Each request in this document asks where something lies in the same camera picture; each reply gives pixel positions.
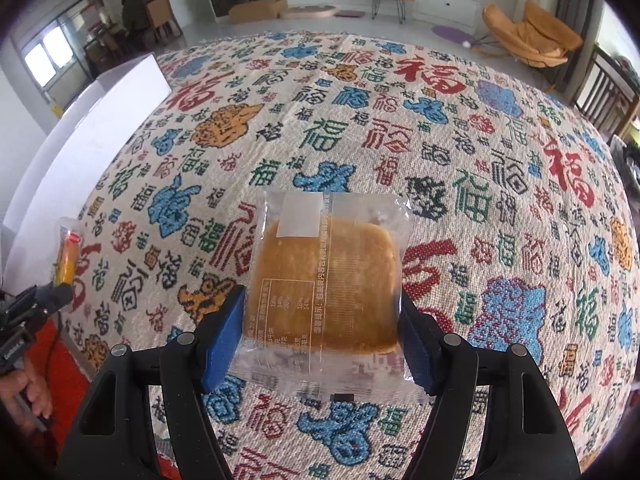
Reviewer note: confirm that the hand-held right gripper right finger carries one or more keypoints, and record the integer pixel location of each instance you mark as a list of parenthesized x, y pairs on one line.
[(417, 350)]

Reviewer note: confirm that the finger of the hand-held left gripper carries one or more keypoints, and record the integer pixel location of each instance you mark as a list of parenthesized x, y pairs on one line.
[(57, 295)]

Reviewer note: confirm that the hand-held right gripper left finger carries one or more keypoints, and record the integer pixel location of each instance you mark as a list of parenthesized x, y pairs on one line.
[(222, 340)]

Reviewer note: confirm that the orange sausage packet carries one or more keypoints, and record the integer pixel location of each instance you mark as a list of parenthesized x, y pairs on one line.
[(67, 260)]

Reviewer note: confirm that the clear bread packet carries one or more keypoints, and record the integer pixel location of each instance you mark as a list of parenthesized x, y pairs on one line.
[(325, 280)]

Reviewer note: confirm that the person's left hand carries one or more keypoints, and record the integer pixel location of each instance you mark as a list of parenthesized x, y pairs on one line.
[(27, 390)]

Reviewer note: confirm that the orange rug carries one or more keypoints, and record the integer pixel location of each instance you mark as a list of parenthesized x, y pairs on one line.
[(60, 410)]

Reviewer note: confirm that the printed woven blanket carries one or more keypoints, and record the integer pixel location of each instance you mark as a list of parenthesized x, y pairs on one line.
[(450, 185)]

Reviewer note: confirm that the balcony window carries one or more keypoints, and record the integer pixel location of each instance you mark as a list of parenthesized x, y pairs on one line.
[(55, 55)]

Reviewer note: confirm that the dark cloth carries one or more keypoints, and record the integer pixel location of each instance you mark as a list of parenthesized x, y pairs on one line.
[(135, 12)]

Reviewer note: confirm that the light wooden dining chair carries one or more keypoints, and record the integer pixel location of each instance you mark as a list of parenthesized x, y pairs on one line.
[(162, 12)]

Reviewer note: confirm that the dark wooden chair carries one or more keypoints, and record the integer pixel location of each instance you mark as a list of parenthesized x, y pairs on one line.
[(600, 95)]

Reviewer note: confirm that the purple floor mat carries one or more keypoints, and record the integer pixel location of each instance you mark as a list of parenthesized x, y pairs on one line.
[(452, 33), (352, 12)]

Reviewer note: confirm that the brown cardboard box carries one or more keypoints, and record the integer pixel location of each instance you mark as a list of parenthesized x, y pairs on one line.
[(257, 10)]

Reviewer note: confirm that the orange lounge chair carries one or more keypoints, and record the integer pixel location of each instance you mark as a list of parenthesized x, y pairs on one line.
[(530, 37)]

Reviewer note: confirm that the round beige platform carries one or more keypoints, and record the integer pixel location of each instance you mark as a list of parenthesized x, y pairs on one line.
[(307, 11)]

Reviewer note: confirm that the white television cabinet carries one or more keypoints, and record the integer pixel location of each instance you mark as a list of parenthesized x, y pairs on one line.
[(450, 7)]

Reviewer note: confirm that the grey curtain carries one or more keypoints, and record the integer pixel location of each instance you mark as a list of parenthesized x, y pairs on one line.
[(575, 15)]

